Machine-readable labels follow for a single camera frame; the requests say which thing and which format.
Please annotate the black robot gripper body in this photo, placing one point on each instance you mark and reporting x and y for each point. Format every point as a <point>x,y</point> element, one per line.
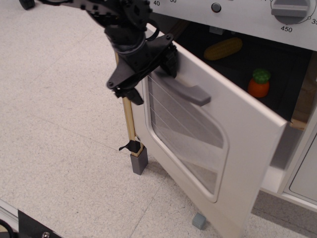
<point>134,66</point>

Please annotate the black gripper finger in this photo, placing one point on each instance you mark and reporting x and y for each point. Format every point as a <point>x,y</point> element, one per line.
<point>130,93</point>
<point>169,61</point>

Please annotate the grey oven door handle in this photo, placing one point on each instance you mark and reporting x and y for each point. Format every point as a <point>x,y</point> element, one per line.
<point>194,94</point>

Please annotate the white toy oven door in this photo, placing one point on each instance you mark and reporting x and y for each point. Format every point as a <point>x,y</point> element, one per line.
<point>219,153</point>

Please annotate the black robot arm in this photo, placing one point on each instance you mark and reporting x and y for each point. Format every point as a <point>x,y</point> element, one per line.
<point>135,38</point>

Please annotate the yellow toy corn cob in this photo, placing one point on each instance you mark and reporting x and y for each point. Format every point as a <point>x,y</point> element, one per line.
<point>223,49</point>

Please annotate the black tape piece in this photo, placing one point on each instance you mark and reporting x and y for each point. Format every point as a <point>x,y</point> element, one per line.
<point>132,146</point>

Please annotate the grey plastic foot cap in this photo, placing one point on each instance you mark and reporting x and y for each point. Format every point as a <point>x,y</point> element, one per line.
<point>140,162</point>

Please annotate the grey round push button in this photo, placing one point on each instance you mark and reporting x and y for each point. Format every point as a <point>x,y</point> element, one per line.
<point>216,7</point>

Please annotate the orange toy carrot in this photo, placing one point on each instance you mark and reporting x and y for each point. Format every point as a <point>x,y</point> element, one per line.
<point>258,86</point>

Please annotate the white toy kitchen cabinet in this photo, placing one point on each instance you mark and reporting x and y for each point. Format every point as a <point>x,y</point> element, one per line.
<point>253,18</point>

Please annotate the black caster wheel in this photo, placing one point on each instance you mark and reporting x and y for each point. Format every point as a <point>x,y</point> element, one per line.
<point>27,4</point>

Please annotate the grey temperature knob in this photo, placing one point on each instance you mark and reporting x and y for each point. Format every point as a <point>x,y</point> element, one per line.
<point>290,12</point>

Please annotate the small grey cube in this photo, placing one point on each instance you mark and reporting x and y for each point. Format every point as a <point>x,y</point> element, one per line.
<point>199,221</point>

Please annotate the white lower right door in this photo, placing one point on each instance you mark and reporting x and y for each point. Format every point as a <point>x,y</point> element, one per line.
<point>303,183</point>

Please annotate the light wooden corner post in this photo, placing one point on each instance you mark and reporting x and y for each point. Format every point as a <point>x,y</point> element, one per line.
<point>130,125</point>

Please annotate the wooden shelf rail left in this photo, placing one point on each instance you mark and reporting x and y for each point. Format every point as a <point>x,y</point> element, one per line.
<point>178,28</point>

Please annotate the wooden shelf rail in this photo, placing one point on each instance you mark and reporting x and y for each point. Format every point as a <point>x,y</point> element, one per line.
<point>178,28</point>
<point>304,104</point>

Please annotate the wooden shelf rail right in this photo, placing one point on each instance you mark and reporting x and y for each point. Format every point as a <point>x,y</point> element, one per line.
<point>304,104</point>

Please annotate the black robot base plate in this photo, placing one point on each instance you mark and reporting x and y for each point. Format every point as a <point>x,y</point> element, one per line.
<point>30,228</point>

